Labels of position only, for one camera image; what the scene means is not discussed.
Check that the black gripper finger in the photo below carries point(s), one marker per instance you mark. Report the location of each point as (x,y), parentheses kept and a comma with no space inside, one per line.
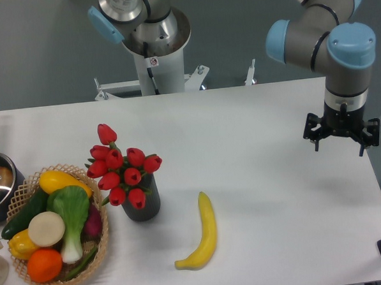
(315,130)
(367,134)

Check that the yellow squash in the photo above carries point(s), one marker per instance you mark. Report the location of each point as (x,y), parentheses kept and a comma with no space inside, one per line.
(51,180)

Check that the orange fruit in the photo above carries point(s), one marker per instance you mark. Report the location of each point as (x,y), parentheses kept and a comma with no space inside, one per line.
(44,265)

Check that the red tulip bouquet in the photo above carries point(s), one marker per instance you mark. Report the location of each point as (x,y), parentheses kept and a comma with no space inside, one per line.
(117,172)

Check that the green bean pod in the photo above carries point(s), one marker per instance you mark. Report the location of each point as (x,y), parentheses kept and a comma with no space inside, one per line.
(82,265)

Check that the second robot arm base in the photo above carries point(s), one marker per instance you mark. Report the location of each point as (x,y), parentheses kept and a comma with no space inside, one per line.
(145,27)

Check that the dark green cucumber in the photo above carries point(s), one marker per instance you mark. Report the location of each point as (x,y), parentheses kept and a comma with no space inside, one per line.
(19,222)

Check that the woven wicker basket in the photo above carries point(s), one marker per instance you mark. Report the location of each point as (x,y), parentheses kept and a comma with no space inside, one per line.
(24,193)

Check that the yellow banana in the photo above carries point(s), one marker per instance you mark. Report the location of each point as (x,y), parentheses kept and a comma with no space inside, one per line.
(201,256)

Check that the purple red onion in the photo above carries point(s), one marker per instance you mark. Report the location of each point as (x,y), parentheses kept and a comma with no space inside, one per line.
(93,225)

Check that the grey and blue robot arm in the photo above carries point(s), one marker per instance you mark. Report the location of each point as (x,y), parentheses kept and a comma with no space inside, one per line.
(326,42)

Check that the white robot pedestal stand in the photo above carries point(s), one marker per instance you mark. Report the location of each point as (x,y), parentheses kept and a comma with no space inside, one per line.
(157,75)

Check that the yellow bell pepper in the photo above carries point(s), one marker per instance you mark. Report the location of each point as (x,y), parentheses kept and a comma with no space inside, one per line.
(21,246)

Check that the dark grey ribbed vase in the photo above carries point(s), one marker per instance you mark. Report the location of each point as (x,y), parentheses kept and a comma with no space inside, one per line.
(143,201)

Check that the green bok choy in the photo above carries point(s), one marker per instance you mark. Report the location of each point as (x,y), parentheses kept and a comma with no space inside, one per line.
(71,203)

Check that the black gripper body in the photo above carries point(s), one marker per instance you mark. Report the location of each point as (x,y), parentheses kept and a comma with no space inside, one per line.
(342,123)

